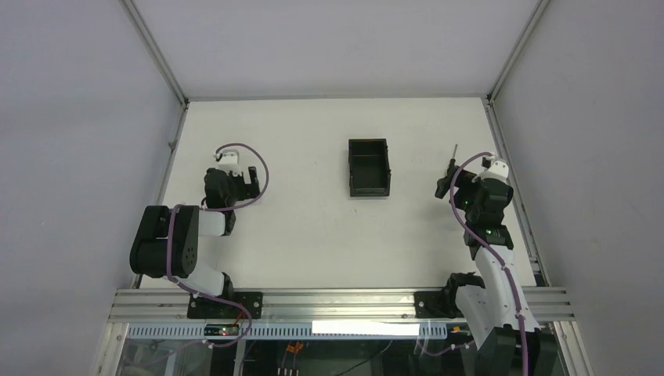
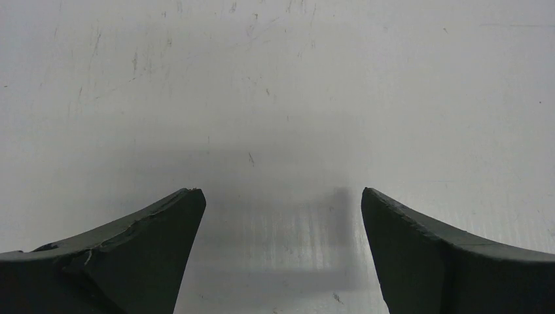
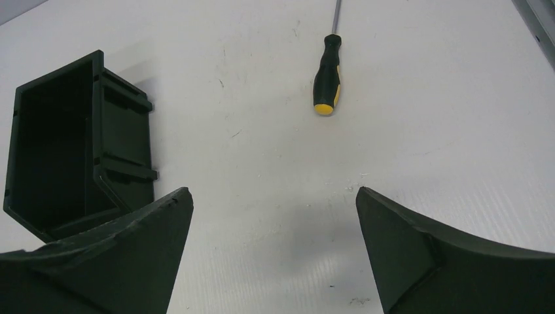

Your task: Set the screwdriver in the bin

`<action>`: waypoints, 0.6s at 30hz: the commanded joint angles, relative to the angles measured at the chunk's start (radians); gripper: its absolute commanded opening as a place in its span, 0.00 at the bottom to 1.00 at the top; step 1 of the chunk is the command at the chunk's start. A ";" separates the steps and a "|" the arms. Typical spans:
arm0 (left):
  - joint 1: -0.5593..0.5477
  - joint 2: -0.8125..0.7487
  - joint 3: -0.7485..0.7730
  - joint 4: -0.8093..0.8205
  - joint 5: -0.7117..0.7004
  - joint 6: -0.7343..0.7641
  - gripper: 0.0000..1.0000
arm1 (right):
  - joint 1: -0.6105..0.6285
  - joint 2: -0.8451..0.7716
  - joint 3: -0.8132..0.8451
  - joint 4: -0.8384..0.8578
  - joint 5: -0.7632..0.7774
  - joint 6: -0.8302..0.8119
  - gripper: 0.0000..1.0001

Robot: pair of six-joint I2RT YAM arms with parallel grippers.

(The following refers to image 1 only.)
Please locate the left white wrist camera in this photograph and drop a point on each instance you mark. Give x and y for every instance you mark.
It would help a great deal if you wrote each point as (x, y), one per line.
(228, 161)

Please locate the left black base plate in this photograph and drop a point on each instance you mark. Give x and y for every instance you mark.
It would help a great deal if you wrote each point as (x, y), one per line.
(206, 309)

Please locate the black plastic bin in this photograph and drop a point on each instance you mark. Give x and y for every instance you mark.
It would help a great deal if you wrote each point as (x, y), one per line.
(369, 173)

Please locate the aluminium rail beam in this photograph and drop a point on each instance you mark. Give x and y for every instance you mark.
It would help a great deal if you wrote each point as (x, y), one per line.
(169, 305)

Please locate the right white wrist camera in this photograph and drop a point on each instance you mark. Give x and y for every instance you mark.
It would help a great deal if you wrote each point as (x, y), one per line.
(494, 168)

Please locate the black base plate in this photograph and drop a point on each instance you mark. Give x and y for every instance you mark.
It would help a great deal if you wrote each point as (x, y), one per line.
(206, 309)
(433, 304)

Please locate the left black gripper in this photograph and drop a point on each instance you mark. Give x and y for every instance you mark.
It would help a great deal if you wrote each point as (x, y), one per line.
(246, 184)

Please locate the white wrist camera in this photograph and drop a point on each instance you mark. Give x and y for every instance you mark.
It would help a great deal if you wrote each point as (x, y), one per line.
(228, 161)
(494, 168)

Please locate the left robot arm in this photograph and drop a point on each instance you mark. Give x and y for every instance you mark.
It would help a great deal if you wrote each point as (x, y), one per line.
(167, 240)

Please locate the small controller board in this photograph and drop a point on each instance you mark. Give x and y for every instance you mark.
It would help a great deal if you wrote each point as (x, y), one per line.
(221, 330)

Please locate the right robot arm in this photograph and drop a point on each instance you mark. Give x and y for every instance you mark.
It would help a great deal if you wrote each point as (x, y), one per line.
(492, 302)

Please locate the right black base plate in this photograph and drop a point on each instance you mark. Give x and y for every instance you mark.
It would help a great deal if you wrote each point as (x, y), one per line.
(433, 304)

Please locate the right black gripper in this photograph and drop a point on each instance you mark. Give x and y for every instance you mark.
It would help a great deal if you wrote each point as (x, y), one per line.
(452, 178)

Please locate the perforated cable tray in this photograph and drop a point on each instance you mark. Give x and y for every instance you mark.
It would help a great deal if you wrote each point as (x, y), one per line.
(316, 330)

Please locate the black yellow screwdriver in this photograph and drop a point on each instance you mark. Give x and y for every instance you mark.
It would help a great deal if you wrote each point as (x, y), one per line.
(454, 152)

